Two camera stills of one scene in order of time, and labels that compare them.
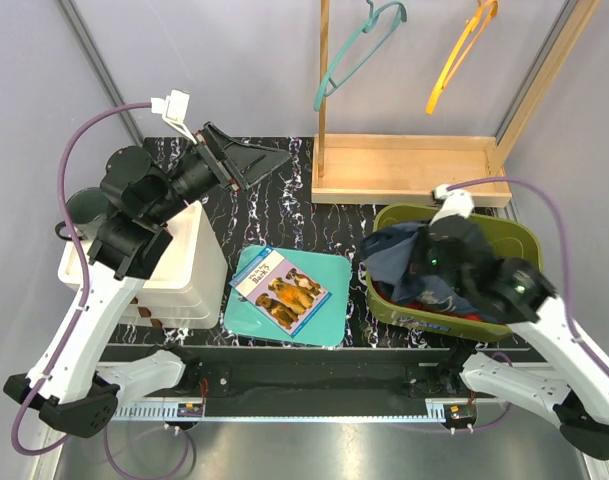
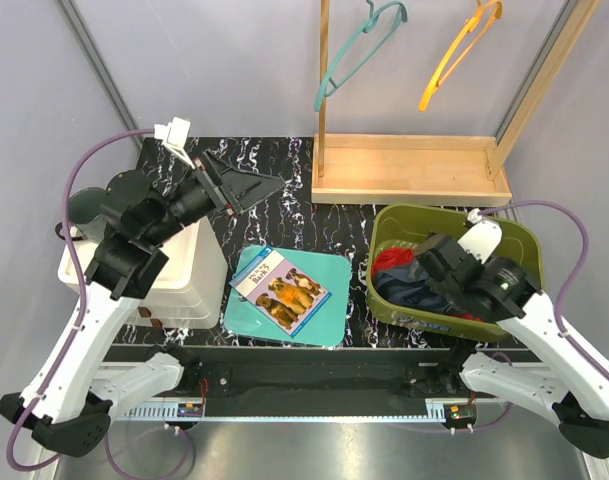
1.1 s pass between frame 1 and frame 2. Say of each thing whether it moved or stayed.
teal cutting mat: stayed
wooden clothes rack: stayed
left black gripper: moved
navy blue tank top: moved
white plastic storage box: stayed
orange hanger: moved
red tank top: moved
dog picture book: stayed
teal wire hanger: stayed
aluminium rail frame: stayed
